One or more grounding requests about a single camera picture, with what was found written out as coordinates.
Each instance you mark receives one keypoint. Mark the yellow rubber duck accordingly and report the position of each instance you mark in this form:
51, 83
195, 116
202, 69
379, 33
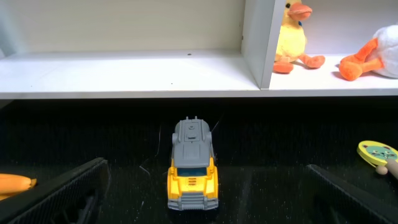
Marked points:
14, 185

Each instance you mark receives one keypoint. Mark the grey and yellow toy truck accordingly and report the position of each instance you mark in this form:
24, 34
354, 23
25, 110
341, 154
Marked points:
192, 168

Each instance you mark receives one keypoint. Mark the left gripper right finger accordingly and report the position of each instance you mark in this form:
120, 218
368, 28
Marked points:
351, 199

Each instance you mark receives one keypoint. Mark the yellow plush duck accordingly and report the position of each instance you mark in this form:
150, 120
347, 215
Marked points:
290, 37

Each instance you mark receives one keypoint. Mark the white plush duck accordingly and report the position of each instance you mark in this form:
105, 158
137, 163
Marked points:
385, 53

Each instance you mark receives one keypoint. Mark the yellow wooden rattle drum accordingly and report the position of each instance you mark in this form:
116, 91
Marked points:
374, 152

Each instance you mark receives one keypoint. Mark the white shelf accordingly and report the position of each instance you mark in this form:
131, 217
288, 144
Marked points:
124, 71

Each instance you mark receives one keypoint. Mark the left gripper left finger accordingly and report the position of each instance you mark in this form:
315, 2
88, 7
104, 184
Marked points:
62, 189

